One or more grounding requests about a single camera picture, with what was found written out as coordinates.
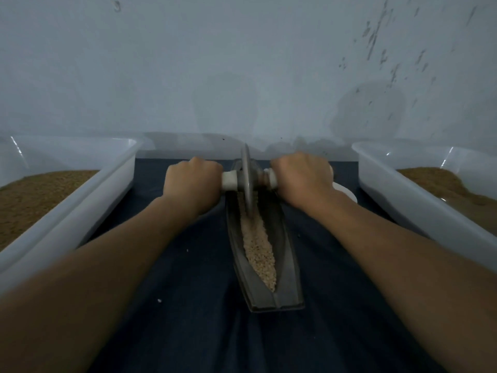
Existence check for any person's right hand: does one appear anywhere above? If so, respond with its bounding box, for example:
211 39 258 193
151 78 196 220
270 153 337 214

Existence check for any person's left hand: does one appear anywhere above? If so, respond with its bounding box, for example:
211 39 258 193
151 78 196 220
162 157 225 218

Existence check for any metal grinding wheel with handles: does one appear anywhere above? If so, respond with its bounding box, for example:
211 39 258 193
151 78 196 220
221 144 278 214

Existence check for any small ground grain portion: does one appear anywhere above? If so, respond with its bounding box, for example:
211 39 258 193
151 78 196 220
238 194 278 292

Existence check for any white plastic tray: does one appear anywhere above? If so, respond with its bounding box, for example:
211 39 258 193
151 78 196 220
0 135 142 296
351 140 497 272

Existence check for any boat-shaped metal grinding trough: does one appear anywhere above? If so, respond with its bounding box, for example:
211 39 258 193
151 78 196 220
224 159 305 313

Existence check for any person's right forearm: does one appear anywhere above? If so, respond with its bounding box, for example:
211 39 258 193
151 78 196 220
306 192 497 373

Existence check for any person's left forearm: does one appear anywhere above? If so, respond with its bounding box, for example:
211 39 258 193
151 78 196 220
0 196 195 373

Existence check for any white round plate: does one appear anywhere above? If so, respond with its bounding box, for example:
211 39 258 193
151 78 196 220
332 181 359 205

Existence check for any dark blue tablecloth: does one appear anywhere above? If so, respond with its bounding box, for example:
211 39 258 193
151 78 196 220
85 158 447 373

